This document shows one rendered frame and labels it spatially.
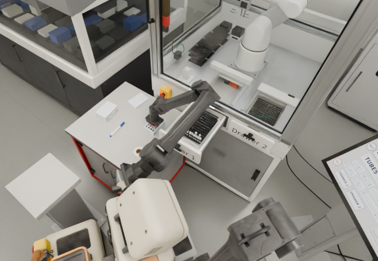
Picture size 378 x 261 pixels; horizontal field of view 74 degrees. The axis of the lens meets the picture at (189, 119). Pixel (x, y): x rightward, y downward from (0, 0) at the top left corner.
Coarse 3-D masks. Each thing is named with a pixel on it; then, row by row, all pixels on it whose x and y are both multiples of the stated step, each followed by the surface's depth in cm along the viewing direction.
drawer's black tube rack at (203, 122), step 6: (204, 114) 163; (210, 114) 163; (198, 120) 159; (204, 120) 159; (210, 120) 160; (216, 120) 160; (192, 126) 160; (198, 126) 156; (204, 126) 157; (210, 126) 157; (192, 132) 153; (198, 132) 153; (204, 132) 154; (192, 138) 154
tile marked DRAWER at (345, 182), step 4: (336, 172) 131; (340, 172) 130; (344, 172) 129; (336, 176) 131; (340, 176) 129; (344, 176) 128; (340, 180) 129; (344, 180) 128; (348, 180) 126; (344, 184) 127; (348, 184) 126; (352, 184) 124; (344, 188) 126
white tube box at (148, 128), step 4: (164, 120) 170; (148, 124) 169; (160, 124) 168; (164, 124) 172; (144, 128) 167; (148, 128) 165; (152, 128) 166; (156, 128) 166; (160, 128) 170; (148, 132) 167; (152, 132) 164; (156, 132) 167
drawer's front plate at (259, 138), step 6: (234, 120) 157; (234, 126) 159; (240, 126) 156; (240, 132) 159; (246, 132) 156; (252, 132) 153; (258, 138) 154; (264, 138) 150; (258, 144) 157; (264, 144) 154; (270, 144) 151; (264, 150) 157; (270, 150) 155
